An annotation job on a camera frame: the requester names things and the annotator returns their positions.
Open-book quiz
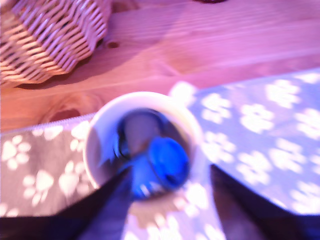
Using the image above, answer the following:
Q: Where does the wicker basket with handle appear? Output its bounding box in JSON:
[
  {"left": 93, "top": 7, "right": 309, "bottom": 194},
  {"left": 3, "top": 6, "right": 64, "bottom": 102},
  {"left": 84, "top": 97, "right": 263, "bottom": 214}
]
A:
[{"left": 0, "top": 0, "right": 112, "bottom": 87}]

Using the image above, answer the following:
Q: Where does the coffee capsule printed with three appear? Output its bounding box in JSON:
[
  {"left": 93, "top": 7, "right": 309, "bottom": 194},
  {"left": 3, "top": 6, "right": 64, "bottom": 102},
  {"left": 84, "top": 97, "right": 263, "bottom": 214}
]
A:
[{"left": 129, "top": 136, "right": 191, "bottom": 201}]

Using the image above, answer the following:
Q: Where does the dark grey coffee capsule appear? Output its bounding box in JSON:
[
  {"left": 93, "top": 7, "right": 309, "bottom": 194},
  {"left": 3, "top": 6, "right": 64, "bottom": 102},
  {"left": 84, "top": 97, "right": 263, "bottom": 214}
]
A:
[{"left": 113, "top": 109, "right": 166, "bottom": 161}]

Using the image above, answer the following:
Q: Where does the grey paw-print cloth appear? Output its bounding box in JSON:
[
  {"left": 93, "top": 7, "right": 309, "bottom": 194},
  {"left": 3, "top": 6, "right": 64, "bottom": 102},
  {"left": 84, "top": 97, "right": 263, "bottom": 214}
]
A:
[{"left": 0, "top": 67, "right": 320, "bottom": 240}]

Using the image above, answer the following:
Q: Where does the white mug with dog print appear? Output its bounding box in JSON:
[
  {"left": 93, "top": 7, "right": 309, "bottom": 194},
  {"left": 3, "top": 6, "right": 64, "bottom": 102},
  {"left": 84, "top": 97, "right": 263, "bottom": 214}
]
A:
[{"left": 82, "top": 80, "right": 208, "bottom": 228}]

